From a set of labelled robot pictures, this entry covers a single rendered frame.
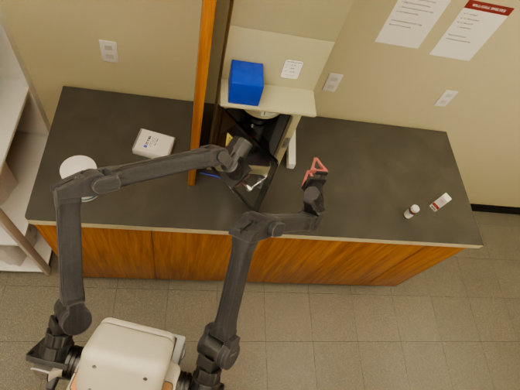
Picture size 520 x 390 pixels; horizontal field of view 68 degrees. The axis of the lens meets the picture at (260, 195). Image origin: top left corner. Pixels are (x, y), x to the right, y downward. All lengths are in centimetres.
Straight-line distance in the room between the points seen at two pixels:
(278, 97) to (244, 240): 52
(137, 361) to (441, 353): 231
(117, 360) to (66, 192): 43
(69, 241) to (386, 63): 153
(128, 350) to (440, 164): 181
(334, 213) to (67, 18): 139
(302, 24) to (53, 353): 114
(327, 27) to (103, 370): 109
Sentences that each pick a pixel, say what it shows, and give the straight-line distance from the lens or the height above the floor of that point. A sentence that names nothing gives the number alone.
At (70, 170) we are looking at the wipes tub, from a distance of 162.
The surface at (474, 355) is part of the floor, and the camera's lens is 316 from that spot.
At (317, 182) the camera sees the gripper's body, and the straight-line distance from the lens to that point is 148.
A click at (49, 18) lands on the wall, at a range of 188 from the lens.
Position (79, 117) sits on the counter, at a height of 94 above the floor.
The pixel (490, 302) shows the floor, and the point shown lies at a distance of 338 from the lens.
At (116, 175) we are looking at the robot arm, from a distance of 107.
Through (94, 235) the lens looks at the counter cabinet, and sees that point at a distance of 186.
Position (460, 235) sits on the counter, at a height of 94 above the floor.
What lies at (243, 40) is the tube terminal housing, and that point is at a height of 167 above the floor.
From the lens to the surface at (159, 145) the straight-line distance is 179.
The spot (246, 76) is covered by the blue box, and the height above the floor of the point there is 160.
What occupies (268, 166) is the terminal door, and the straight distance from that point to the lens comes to 134.
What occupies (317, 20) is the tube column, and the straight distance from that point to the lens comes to 120.
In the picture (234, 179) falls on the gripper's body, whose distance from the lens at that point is 136.
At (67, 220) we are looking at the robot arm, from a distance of 109.
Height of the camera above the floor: 243
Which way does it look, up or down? 59 degrees down
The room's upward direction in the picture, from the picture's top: 23 degrees clockwise
